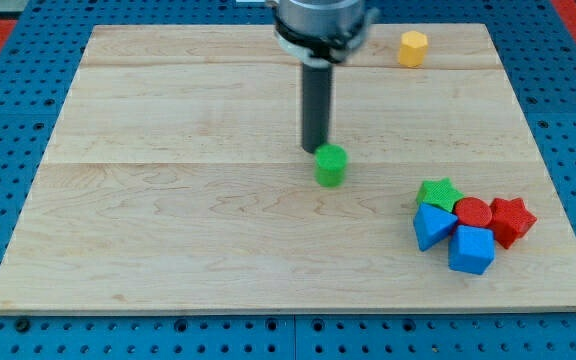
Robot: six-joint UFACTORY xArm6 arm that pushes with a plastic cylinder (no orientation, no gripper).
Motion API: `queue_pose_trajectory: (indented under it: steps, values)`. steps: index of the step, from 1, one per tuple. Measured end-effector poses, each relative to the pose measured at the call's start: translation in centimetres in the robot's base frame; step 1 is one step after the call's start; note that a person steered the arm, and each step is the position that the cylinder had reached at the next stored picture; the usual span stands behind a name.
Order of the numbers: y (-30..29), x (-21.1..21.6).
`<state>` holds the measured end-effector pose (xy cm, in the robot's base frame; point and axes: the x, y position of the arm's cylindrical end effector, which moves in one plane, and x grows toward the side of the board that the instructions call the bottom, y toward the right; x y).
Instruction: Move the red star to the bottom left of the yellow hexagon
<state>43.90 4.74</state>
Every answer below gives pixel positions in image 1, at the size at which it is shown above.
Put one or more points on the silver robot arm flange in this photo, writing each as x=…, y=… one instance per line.
x=321, y=33

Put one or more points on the green star block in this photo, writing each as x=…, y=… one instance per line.
x=439, y=193

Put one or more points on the yellow hexagon block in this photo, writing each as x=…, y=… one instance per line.
x=413, y=48

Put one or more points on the red star block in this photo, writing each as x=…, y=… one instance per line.
x=511, y=220

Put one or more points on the green cylinder block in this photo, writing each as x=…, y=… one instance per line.
x=330, y=165

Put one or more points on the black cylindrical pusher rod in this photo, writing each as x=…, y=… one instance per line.
x=316, y=106

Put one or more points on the light wooden board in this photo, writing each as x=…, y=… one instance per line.
x=174, y=183

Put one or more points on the blue triangle block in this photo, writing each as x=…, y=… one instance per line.
x=432, y=225

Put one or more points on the red cylinder block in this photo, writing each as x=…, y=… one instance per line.
x=472, y=211

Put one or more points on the blue cube block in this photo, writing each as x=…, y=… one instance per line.
x=471, y=250

